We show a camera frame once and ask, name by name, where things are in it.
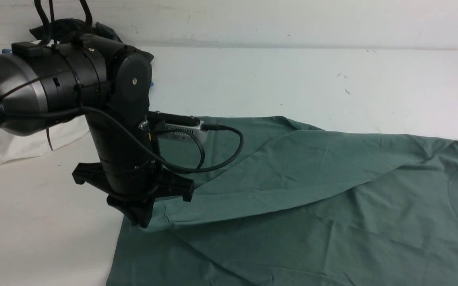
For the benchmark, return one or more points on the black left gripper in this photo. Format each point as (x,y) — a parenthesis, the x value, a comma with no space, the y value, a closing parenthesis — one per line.
(133,185)

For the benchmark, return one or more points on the green long-sleeved shirt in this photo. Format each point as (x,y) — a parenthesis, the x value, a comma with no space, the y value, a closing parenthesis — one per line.
(302,206)

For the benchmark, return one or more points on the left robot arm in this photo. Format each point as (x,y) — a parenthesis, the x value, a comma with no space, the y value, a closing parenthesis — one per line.
(108,82)

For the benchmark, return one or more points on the white shirt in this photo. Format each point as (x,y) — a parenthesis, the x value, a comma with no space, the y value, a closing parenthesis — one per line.
(14,147)

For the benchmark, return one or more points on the dark grey shirt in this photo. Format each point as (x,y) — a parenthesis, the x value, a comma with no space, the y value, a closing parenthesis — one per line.
(63,28)

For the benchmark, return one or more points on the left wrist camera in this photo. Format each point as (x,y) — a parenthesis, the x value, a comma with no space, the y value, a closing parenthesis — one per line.
(176,127)

